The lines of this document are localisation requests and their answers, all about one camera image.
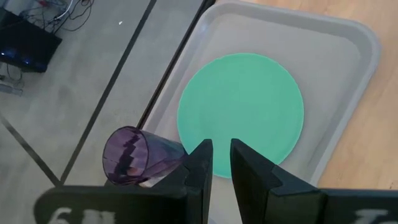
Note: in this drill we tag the black computer box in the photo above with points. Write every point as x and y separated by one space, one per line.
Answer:
28 46

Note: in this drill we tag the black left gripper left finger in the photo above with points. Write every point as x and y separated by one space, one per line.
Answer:
199 186

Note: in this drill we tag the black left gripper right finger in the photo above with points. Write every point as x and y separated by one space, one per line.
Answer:
258 193

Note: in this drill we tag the purple faceted plastic cup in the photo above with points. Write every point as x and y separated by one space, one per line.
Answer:
130 155

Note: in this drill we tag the grey plastic tray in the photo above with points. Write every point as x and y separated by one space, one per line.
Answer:
326 62

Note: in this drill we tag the grey power strip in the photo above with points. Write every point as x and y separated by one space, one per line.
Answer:
11 90

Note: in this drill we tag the green plate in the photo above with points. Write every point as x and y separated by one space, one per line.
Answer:
241 112

